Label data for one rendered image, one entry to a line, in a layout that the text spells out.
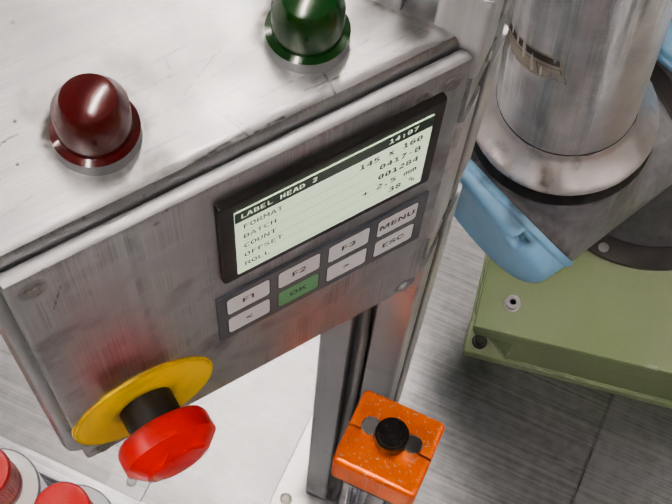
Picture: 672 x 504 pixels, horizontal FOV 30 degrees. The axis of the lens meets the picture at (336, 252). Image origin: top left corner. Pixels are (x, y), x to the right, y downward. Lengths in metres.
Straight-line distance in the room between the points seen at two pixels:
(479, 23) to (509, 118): 0.37
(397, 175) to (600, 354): 0.57
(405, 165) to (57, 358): 0.13
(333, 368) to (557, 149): 0.18
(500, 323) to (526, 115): 0.29
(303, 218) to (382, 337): 0.22
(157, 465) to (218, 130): 0.15
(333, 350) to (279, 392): 0.34
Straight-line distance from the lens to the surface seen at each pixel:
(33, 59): 0.39
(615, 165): 0.76
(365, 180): 0.41
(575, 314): 0.99
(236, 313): 0.46
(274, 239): 0.41
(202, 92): 0.37
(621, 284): 1.00
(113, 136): 0.35
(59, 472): 0.87
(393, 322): 0.60
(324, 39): 0.37
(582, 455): 1.03
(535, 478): 1.01
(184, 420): 0.47
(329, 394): 0.74
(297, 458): 1.00
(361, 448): 0.62
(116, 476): 1.00
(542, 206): 0.78
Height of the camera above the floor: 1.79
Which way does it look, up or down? 65 degrees down
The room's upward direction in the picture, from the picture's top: 6 degrees clockwise
